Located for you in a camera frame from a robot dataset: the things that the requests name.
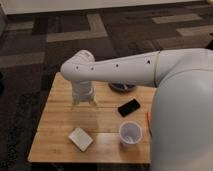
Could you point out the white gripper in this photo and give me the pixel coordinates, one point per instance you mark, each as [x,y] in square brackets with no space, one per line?
[82,92]

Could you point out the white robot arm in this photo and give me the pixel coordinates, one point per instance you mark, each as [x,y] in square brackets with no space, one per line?
[182,107]

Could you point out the dark blue ceramic bowl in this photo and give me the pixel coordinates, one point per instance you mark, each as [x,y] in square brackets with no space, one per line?
[122,87]

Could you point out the white rectangular box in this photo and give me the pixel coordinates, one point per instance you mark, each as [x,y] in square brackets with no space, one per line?
[80,138]

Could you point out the wooden table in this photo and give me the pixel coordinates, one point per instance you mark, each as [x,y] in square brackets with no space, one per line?
[69,132]

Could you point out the black smartphone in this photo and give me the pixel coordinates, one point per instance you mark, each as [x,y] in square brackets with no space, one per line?
[128,107]

